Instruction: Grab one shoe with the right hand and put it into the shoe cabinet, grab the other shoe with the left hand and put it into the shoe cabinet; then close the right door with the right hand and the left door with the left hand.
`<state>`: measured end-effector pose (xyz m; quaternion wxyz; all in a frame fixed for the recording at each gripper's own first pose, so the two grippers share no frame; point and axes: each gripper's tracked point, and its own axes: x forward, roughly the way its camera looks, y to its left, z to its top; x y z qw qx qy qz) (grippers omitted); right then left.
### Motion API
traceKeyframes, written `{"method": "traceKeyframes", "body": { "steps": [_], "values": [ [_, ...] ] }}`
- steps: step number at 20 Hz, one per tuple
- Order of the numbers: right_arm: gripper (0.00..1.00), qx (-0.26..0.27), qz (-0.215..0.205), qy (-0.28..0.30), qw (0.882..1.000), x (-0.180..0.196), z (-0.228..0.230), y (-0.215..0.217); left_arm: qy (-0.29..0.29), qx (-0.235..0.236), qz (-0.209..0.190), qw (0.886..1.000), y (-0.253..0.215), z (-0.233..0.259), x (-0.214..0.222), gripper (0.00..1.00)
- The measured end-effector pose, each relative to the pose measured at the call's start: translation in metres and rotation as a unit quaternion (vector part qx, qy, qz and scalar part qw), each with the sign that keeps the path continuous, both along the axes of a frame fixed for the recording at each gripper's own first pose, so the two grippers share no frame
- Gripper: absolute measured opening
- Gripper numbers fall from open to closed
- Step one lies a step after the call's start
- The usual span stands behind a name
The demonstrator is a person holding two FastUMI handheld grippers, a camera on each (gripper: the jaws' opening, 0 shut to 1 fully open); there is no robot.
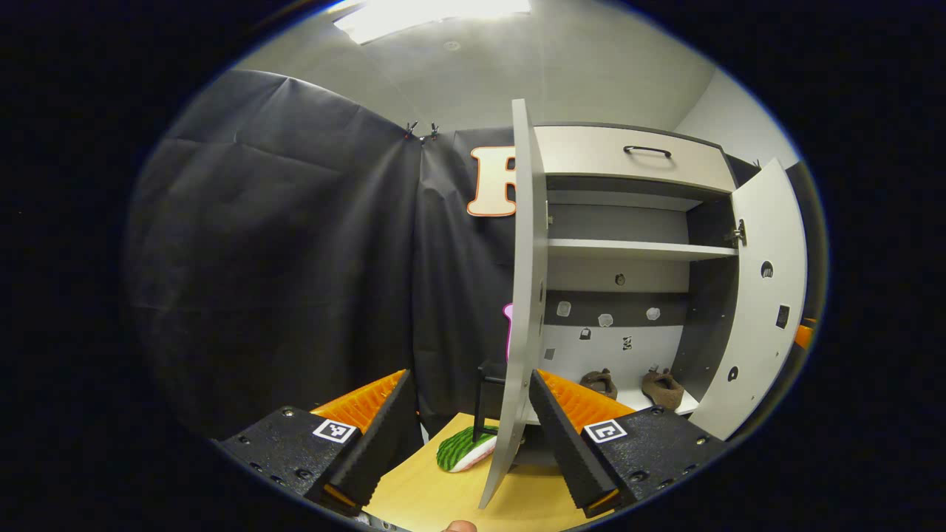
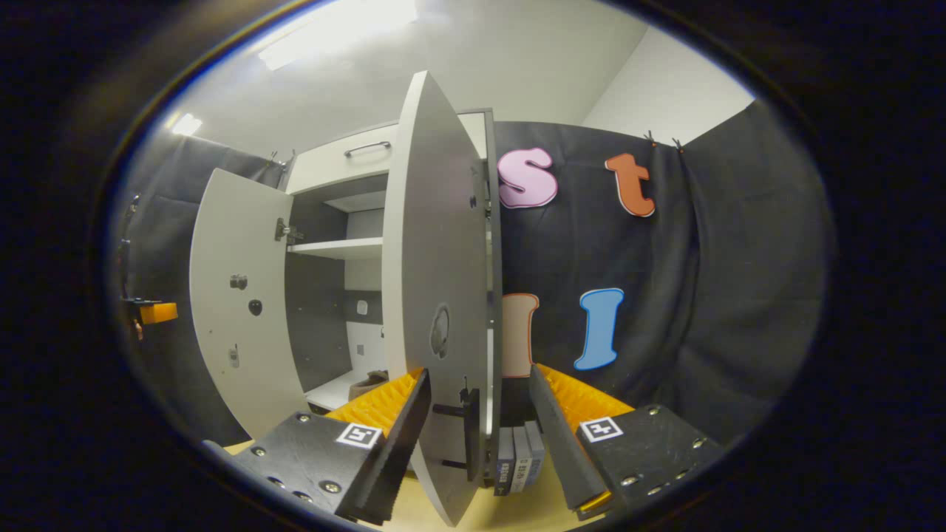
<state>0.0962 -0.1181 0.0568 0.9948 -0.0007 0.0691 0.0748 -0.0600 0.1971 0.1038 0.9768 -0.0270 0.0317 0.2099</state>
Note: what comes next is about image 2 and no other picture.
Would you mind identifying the white shoe cabinet door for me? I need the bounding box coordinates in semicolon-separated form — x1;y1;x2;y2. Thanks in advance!
188;168;311;440
381;70;492;527

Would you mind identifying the black door handle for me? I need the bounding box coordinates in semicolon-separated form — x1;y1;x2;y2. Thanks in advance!
432;377;481;481

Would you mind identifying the white cabinet drawer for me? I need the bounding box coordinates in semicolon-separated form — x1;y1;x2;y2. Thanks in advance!
287;111;489;194

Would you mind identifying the brown shoe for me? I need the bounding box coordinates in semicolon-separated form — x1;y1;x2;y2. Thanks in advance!
349;369;389;402

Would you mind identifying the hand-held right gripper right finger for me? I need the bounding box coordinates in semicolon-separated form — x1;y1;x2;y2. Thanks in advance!
528;364;725;522

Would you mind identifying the black backdrop cloth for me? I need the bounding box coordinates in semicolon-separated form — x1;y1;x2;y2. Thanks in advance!
491;100;836;448
111;135;293;444

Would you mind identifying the white shoe cabinet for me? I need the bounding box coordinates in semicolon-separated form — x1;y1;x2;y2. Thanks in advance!
285;109;503;488

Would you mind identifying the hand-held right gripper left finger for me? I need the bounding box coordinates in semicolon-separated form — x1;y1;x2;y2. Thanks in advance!
203;368;433;527

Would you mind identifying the grey box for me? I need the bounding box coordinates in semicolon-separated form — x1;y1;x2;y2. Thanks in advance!
525;420;546;468
494;425;514;496
512;425;533;492

